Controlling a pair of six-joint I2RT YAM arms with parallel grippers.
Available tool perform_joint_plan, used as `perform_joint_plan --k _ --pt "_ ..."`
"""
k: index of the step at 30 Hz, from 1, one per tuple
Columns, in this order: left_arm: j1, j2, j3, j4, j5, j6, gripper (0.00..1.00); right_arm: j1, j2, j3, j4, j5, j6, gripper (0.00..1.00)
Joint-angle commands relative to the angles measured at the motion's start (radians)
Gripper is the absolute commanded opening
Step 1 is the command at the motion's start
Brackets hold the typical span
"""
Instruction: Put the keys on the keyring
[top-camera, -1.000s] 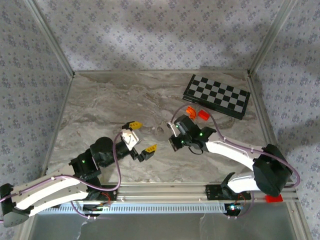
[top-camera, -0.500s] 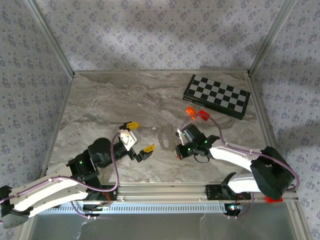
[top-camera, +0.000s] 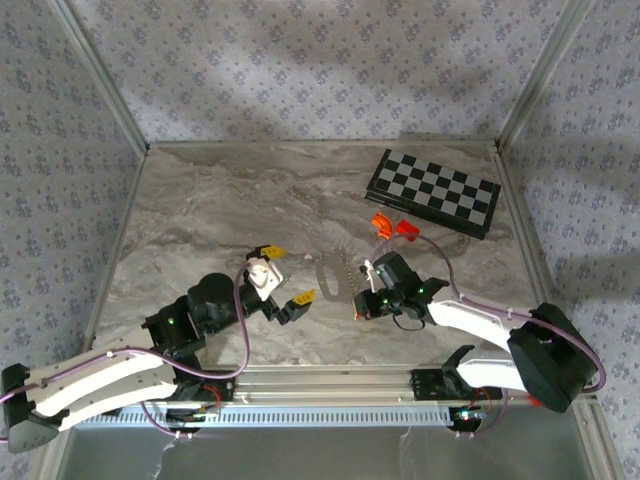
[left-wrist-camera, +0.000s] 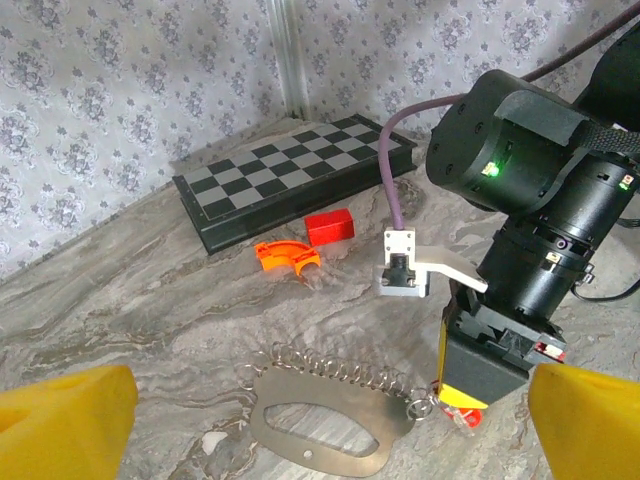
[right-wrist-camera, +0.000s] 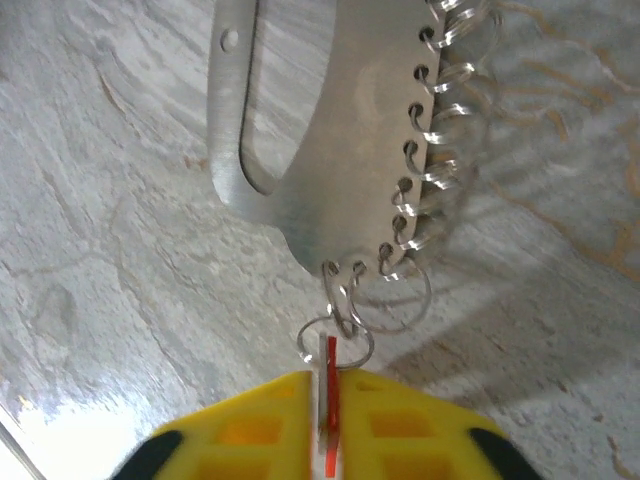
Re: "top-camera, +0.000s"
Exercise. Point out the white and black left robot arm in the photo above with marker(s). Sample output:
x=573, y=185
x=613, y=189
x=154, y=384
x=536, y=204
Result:
x=100, y=385

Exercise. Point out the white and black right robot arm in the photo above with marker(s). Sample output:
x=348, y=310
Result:
x=475, y=320

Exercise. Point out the red plastic block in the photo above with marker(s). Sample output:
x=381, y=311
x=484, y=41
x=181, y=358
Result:
x=407, y=229

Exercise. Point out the orange curved plastic piece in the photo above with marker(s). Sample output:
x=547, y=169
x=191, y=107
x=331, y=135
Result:
x=382, y=222

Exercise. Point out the folded black grey chessboard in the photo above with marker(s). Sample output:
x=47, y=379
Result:
x=432, y=192

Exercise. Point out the black controller board with LEDs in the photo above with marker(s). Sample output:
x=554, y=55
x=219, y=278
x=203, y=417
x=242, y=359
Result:
x=192, y=415
x=467, y=416

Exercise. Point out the grey metal sheet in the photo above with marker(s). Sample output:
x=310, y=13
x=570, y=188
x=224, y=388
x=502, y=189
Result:
x=300, y=455

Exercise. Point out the flat red plastic piece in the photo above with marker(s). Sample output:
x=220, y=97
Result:
x=535, y=401

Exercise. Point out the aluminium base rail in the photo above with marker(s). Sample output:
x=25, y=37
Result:
x=325, y=385

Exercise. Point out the aluminium side rail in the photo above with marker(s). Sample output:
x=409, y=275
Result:
x=117, y=245
x=525, y=240

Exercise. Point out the aluminium frame post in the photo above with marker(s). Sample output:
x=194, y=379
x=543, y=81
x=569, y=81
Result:
x=100, y=75
x=545, y=70

